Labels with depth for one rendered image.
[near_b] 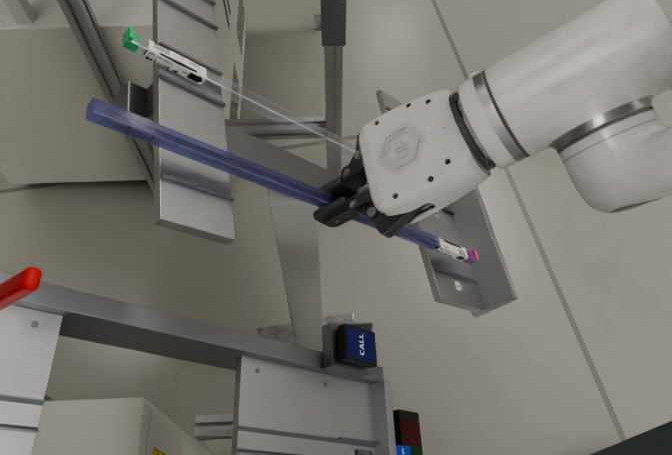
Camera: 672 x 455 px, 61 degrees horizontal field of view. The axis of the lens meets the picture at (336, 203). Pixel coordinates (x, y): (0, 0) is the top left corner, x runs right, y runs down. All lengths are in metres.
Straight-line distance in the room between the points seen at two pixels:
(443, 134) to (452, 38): 1.68
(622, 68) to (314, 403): 0.44
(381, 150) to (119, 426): 0.54
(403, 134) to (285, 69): 1.53
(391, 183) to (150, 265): 1.22
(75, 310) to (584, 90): 0.44
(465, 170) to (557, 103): 0.09
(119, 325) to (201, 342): 0.08
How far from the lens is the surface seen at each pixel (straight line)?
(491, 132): 0.48
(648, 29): 0.48
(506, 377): 1.54
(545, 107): 0.47
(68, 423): 0.90
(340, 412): 0.68
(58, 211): 1.85
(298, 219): 0.75
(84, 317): 0.53
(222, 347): 0.59
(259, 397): 0.61
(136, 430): 0.86
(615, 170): 0.46
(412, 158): 0.50
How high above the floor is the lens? 1.43
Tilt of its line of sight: 58 degrees down
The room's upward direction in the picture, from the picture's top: straight up
